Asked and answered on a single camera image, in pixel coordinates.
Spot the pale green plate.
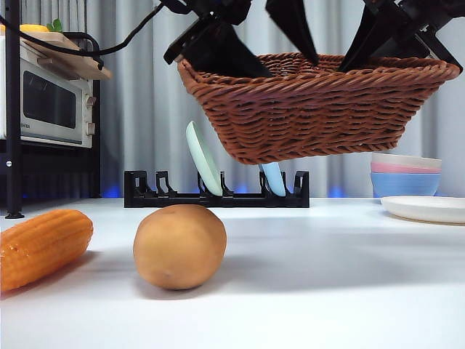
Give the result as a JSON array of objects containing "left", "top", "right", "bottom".
[{"left": 185, "top": 121, "right": 223, "bottom": 197}]

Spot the grey curtain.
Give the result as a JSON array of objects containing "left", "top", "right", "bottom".
[{"left": 14, "top": 0, "right": 465, "bottom": 200}]

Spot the pale blue plate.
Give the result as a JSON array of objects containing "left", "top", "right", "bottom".
[{"left": 259, "top": 162, "right": 287, "bottom": 197}]

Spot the white microwave oven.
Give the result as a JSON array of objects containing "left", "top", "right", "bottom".
[{"left": 0, "top": 38, "right": 94, "bottom": 150}]

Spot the orange corn cob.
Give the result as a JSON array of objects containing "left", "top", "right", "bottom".
[{"left": 0, "top": 209, "right": 94, "bottom": 293}]

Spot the cream bowl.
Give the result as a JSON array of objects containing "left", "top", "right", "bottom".
[{"left": 371, "top": 153, "right": 443, "bottom": 170}]

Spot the wooden cutting board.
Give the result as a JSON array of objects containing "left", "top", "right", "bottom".
[{"left": 17, "top": 31, "right": 113, "bottom": 81}]

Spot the brown potato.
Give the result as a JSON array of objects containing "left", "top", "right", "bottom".
[{"left": 132, "top": 204, "right": 227, "bottom": 291}]

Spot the white flat plate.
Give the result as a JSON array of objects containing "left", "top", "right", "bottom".
[{"left": 380, "top": 195, "right": 465, "bottom": 225}]

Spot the yellow toy food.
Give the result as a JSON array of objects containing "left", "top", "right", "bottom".
[{"left": 0, "top": 23, "right": 50, "bottom": 34}]

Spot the black dish rack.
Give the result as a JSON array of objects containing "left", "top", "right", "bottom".
[{"left": 124, "top": 169, "right": 310, "bottom": 209}]

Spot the brown wicker basket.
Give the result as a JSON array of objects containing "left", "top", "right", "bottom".
[{"left": 177, "top": 52, "right": 461, "bottom": 167}]

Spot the pink bowl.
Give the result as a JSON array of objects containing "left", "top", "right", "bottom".
[{"left": 371, "top": 161, "right": 442, "bottom": 176}]

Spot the black metal shelf frame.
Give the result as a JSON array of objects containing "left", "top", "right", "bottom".
[{"left": 0, "top": 0, "right": 103, "bottom": 220}]

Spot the blue bowl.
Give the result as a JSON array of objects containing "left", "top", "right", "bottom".
[{"left": 371, "top": 172, "right": 442, "bottom": 199}]

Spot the black cable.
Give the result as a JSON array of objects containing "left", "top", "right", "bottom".
[{"left": 0, "top": 1, "right": 164, "bottom": 57}]

